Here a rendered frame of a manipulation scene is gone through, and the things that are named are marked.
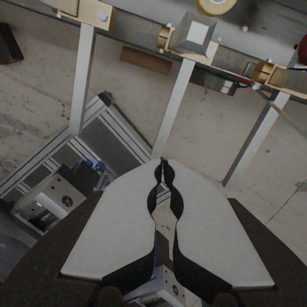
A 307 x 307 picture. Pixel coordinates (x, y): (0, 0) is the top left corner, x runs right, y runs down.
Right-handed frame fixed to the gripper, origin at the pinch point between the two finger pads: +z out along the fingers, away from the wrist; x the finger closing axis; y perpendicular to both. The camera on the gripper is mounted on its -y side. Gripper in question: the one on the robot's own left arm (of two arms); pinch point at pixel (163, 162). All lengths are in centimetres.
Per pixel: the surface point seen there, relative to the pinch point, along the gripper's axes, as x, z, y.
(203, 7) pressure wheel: 7.1, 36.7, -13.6
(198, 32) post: 3.3, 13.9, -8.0
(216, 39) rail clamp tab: 17, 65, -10
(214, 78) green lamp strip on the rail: 16, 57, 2
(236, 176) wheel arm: 24, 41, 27
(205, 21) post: 3.9, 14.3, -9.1
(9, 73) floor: -99, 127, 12
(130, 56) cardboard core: -18, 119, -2
